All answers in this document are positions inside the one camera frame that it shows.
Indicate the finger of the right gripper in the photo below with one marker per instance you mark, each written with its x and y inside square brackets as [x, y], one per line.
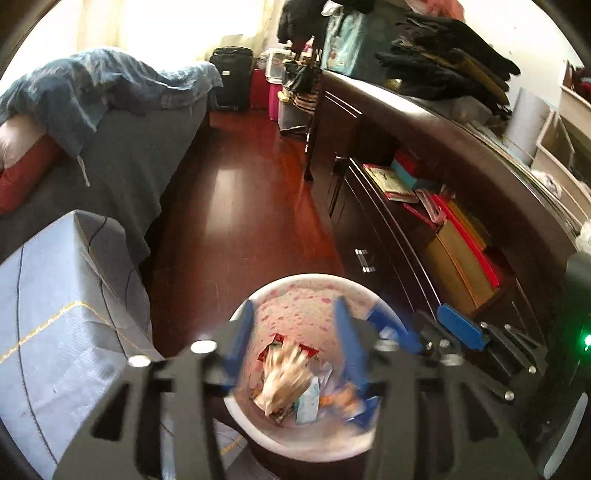
[464, 329]
[390, 327]

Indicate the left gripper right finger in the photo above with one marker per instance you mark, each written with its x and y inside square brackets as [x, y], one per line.
[362, 364]

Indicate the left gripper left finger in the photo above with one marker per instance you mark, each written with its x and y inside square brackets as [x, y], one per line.
[232, 341]

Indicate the white floral trash bin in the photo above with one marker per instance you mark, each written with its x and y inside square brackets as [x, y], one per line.
[332, 420]

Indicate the brown crumpled wrapper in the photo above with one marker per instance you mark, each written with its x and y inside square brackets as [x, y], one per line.
[285, 377]

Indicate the red folder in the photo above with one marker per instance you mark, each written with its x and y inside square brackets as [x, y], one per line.
[437, 211]

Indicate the dark wooden cabinet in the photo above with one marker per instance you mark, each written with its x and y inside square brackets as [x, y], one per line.
[388, 249]

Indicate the book with beige cover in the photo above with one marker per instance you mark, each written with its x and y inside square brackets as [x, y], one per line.
[390, 184]

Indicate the blue checked tablecloth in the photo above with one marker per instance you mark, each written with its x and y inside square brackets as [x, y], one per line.
[73, 311]

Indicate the white stacking baskets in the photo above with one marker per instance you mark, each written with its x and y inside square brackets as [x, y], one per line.
[562, 160]

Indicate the bed with grey sheet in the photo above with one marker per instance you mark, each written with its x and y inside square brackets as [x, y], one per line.
[121, 173]

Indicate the pink storage box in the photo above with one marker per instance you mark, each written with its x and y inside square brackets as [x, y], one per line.
[273, 107]

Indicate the stack of folded dark clothes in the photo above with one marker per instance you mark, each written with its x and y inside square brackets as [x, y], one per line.
[437, 58]

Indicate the black suitcase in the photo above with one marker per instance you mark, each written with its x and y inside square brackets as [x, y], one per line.
[234, 63]

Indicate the teal shopping bag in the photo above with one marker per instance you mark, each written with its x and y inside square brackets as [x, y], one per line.
[353, 39]

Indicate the blue duvet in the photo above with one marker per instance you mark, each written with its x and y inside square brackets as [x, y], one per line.
[69, 97]

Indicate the white curtain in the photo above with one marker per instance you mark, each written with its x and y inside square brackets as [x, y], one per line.
[169, 33]

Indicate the hanging dark jackets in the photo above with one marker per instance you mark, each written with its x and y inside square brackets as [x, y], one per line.
[300, 20]

